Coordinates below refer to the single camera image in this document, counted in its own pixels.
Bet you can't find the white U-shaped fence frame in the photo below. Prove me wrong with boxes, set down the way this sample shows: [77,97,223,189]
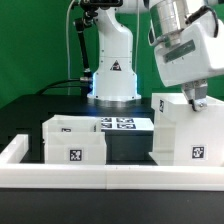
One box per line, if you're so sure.
[0,134,224,191]

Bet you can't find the marker tag sheet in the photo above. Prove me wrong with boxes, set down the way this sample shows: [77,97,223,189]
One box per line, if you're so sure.
[101,117,154,131]

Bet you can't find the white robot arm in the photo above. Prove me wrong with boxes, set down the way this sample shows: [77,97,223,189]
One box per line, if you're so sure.
[89,0,224,111]

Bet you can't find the white drawer cabinet frame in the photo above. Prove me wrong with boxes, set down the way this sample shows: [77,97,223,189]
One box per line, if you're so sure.
[149,93,224,167]

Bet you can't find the white drawer box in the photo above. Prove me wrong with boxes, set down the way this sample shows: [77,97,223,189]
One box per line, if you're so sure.
[42,115,101,139]
[44,132,107,165]

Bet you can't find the grey cable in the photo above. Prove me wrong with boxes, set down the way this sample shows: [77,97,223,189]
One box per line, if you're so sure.
[65,0,78,96]

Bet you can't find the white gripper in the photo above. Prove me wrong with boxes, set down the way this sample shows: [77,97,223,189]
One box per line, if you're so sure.
[154,12,224,112]

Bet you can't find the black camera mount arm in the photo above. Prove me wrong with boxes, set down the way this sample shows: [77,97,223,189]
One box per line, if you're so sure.
[74,0,123,78]

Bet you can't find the black cable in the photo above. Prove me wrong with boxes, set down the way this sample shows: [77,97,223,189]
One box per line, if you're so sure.
[35,77,93,96]

